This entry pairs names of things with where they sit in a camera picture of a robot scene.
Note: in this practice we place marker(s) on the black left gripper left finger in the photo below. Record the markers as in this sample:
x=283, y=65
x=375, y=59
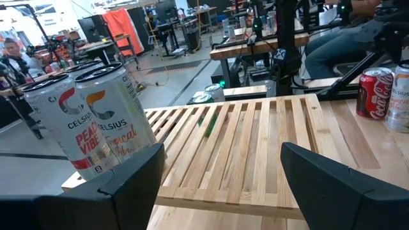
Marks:
x=96, y=207

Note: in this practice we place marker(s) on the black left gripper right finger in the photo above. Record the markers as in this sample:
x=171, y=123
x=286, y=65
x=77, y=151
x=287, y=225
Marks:
x=345, y=204

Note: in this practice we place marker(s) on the Celsius Peach Vibe can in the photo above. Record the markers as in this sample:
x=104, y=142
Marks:
x=73, y=127

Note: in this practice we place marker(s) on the Celsius Tropical Vibe can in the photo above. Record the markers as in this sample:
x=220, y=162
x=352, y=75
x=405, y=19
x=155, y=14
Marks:
x=401, y=105
x=118, y=111

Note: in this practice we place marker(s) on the tall white Celsius can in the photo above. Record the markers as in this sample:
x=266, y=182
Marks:
x=83, y=67

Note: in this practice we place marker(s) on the green Sprite can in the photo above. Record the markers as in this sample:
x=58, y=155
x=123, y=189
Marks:
x=202, y=99

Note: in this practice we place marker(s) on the pink Spindrift can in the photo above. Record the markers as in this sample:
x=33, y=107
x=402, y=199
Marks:
x=214, y=92

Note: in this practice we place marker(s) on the wooden slatted shelf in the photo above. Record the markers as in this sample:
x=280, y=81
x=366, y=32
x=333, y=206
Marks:
x=239, y=153

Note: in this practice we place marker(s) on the red Coca-Cola can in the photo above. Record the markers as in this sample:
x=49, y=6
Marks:
x=372, y=96

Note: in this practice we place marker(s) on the person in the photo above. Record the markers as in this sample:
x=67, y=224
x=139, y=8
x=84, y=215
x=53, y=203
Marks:
x=22, y=64
x=332, y=51

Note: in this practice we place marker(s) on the black office chair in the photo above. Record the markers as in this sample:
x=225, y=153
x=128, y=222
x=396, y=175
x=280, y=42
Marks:
x=393, y=38

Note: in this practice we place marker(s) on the black panel screen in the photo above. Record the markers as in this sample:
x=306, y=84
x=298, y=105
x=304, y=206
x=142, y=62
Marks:
x=91, y=30

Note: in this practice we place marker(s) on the hanging fabric drape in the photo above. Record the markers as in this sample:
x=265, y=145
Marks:
x=123, y=28

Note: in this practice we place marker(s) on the wooden workbench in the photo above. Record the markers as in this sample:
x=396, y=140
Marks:
x=243, y=49

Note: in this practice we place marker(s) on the black fabric drape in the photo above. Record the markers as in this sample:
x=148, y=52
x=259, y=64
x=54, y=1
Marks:
x=140, y=25

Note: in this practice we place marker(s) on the black aluminium table frame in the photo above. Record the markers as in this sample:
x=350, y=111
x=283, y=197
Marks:
x=351, y=74

